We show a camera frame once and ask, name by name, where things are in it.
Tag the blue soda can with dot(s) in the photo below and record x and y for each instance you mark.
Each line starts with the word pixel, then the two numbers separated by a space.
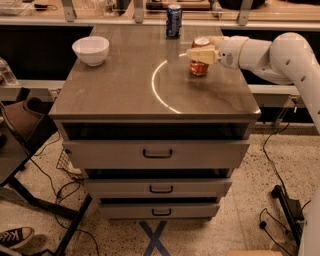
pixel 174 21

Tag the white bowl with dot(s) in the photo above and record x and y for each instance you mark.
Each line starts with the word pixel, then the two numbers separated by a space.
pixel 91 50

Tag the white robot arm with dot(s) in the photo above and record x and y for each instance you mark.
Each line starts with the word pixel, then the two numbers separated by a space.
pixel 288 59

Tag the dark side table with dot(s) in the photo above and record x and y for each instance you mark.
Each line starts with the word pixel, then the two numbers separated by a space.
pixel 28 122

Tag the black stand base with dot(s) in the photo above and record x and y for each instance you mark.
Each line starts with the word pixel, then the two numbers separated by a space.
pixel 293 212

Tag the middle grey drawer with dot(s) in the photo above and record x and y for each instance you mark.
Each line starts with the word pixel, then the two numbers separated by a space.
pixel 158 188

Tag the black and white sneaker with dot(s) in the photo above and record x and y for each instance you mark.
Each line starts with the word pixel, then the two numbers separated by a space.
pixel 16 238

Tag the bottom grey drawer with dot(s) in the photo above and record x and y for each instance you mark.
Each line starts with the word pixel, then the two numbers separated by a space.
pixel 159 211

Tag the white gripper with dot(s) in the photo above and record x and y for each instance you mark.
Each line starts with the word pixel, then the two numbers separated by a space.
pixel 228 53

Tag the grey drawer cabinet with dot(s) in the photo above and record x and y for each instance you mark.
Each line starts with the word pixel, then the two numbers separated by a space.
pixel 145 91

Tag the clear plastic bottle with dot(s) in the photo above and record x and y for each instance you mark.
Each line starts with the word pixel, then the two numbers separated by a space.
pixel 7 73

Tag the top grey drawer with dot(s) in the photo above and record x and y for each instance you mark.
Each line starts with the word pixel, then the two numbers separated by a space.
pixel 156 154

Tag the red coke can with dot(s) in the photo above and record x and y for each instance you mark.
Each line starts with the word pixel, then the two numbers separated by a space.
pixel 198 68

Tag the grey drawer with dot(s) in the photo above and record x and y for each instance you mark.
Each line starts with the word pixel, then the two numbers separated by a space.
pixel 159 211
pixel 156 154
pixel 158 188

